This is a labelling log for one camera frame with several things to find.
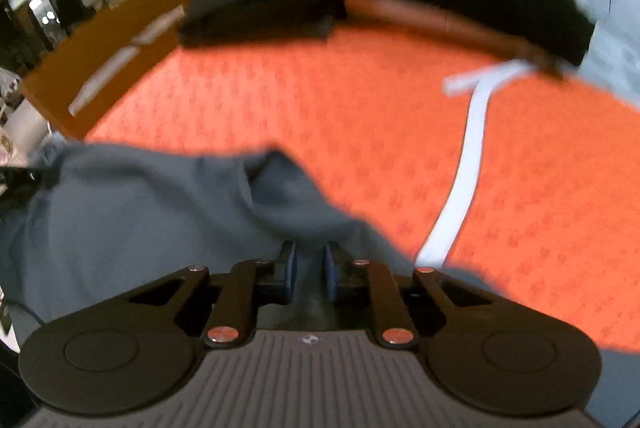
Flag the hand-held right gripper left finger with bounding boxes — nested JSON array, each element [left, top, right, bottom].
[[127, 241, 299, 349]]

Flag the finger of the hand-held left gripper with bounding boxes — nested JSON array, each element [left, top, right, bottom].
[[0, 165, 46, 191]]

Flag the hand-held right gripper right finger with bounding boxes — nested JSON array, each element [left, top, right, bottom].
[[323, 241, 494, 349]]

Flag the grey pants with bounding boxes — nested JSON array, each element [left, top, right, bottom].
[[0, 143, 501, 334]]

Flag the wooden chair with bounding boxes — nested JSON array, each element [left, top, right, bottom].
[[20, 0, 198, 142]]

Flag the orange patterned mat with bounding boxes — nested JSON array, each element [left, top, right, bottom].
[[82, 26, 640, 354]]

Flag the oval mirror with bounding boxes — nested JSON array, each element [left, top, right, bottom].
[[27, 0, 59, 40]]

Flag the hanging black coat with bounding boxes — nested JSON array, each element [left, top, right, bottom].
[[55, 0, 94, 30]]

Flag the tan folded garment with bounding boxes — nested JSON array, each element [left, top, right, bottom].
[[345, 0, 568, 80]]

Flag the green checked tablecloth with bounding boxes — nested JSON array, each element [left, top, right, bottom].
[[580, 18, 640, 105]]

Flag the white fabric strap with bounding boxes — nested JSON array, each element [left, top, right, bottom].
[[417, 58, 534, 269]]

